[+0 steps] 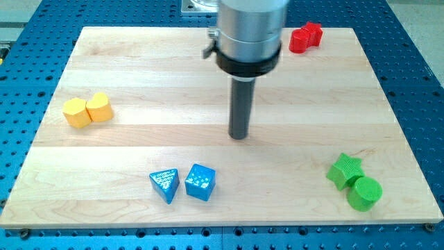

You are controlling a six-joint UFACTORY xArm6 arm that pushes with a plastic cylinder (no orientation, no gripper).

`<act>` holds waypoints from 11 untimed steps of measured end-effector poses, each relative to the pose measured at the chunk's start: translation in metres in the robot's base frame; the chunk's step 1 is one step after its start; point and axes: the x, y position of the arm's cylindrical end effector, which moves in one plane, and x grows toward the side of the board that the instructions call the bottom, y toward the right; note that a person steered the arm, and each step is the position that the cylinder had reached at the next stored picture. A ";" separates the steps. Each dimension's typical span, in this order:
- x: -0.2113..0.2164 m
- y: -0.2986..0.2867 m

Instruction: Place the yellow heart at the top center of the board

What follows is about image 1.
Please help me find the blue triangle block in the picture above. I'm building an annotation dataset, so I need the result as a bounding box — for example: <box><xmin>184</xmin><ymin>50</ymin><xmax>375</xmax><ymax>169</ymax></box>
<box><xmin>148</xmin><ymin>169</ymin><xmax>180</xmax><ymax>204</ymax></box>

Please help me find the black tool mounting collar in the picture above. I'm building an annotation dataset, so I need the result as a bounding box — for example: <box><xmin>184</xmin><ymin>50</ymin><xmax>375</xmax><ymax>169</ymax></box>
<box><xmin>215</xmin><ymin>44</ymin><xmax>282</xmax><ymax>78</ymax></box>

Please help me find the yellow heart block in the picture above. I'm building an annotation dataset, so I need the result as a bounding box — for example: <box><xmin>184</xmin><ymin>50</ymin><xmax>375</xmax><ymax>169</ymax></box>
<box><xmin>86</xmin><ymin>92</ymin><xmax>114</xmax><ymax>122</ymax></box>

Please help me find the blue cube block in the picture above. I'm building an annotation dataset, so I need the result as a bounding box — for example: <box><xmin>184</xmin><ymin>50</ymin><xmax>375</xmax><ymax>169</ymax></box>
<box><xmin>185</xmin><ymin>164</ymin><xmax>216</xmax><ymax>201</ymax></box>

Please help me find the yellow hexagon block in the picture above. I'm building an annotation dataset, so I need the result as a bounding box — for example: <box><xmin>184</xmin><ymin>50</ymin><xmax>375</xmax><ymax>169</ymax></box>
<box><xmin>62</xmin><ymin>98</ymin><xmax>92</xmax><ymax>128</ymax></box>

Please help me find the light wooden board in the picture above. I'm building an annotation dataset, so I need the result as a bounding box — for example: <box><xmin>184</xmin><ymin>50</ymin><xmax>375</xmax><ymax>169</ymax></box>
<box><xmin>1</xmin><ymin>26</ymin><xmax>443</xmax><ymax>229</ymax></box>

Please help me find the green star block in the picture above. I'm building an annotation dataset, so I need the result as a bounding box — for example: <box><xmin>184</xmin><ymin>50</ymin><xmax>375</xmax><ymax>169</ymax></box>
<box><xmin>326</xmin><ymin>153</ymin><xmax>365</xmax><ymax>191</ymax></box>

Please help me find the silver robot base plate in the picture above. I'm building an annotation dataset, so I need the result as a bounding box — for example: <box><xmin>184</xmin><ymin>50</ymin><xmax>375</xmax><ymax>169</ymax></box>
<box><xmin>181</xmin><ymin>0</ymin><xmax>219</xmax><ymax>14</ymax></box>

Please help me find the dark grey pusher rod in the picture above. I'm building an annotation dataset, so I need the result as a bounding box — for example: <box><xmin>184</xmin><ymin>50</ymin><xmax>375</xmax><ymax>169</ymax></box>
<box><xmin>228</xmin><ymin>76</ymin><xmax>255</xmax><ymax>140</ymax></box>

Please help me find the green cylinder block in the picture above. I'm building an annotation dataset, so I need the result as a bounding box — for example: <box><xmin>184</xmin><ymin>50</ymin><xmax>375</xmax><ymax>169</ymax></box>
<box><xmin>347</xmin><ymin>176</ymin><xmax>383</xmax><ymax>212</ymax></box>

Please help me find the red rounded block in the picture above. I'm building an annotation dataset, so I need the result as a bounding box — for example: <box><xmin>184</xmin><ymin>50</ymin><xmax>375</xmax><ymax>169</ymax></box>
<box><xmin>289</xmin><ymin>28</ymin><xmax>309</xmax><ymax>53</ymax></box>

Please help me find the red star block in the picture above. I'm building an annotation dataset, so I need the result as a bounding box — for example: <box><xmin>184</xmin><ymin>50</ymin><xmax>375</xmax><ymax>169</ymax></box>
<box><xmin>301</xmin><ymin>22</ymin><xmax>323</xmax><ymax>48</ymax></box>

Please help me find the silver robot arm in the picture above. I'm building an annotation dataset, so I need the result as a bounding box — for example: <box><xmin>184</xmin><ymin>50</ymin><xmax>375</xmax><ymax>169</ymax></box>
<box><xmin>203</xmin><ymin>0</ymin><xmax>289</xmax><ymax>140</ymax></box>

